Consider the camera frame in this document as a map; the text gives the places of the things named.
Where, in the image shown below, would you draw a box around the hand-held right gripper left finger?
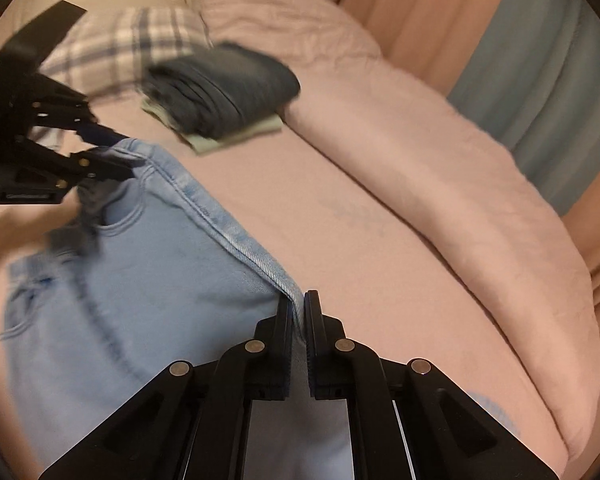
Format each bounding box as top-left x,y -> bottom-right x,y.
37,296 -> 295,480

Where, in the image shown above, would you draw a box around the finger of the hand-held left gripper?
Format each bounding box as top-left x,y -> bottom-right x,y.
20,74 -> 132,146
17,139 -> 149,189

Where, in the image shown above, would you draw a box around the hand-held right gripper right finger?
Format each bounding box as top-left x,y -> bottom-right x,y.
305,290 -> 557,480

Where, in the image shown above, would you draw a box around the light blue denim pants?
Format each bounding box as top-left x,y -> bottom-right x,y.
0,137 -> 523,480

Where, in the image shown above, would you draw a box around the person's left forearm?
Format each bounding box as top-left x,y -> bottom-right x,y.
0,195 -> 83,273

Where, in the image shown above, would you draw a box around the plaid pillow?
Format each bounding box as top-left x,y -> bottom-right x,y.
30,6 -> 214,151

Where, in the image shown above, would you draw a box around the folded pale green cloth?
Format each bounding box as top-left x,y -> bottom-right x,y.
140,97 -> 285,156

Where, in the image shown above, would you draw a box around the folded dark blue jeans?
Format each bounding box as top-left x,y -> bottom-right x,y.
142,42 -> 302,139

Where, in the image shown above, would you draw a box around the pink bed sheet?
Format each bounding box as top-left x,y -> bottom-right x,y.
0,95 -> 561,480

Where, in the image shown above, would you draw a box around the pink duvet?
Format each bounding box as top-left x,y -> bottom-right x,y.
199,0 -> 595,463

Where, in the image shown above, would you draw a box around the blue curtain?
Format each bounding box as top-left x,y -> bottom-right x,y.
447,0 -> 600,217

